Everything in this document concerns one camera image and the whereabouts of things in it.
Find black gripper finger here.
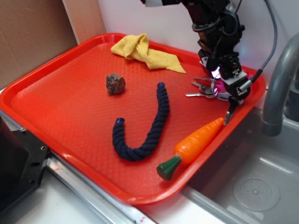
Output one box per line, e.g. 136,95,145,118
228,96,243,114
199,61,221,78

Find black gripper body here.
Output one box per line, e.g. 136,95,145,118
198,39,251,99

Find silver keys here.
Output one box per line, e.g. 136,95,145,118
185,77,236,126

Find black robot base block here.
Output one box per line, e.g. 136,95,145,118
0,119,49,215

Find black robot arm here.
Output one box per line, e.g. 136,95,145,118
142,0,250,115

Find grey faucet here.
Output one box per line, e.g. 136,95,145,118
261,34,299,136

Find orange toy carrot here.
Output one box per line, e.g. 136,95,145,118
157,118,225,180

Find grey sink basin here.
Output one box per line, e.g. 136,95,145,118
182,109,299,224

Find yellow cloth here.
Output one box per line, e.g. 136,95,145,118
111,34,186,74

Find brown rock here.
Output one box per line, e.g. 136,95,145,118
106,73,126,95

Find red plastic tray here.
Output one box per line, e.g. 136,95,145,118
0,33,266,205

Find brown cardboard panel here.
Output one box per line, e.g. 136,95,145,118
0,0,105,89

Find grey braided cable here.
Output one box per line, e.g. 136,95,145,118
237,0,278,91

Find dark blue rope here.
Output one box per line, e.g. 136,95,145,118
112,82,171,162

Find metal rail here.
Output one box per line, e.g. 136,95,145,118
0,109,156,224

